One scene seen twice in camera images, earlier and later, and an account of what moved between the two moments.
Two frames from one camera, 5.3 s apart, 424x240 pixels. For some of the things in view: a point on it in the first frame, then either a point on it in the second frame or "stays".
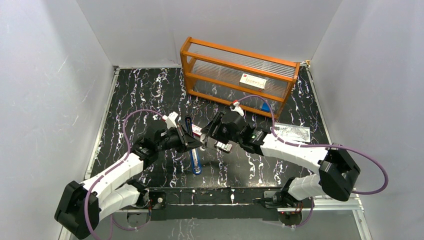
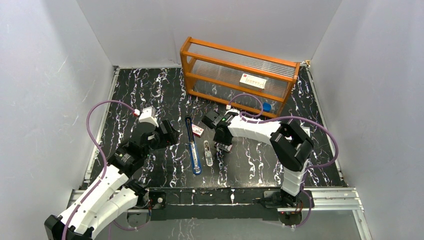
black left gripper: x=182 y=136 to x=168 y=133
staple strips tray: x=226 y=147 stays
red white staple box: x=196 y=130 stays
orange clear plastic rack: x=253 y=83 stays
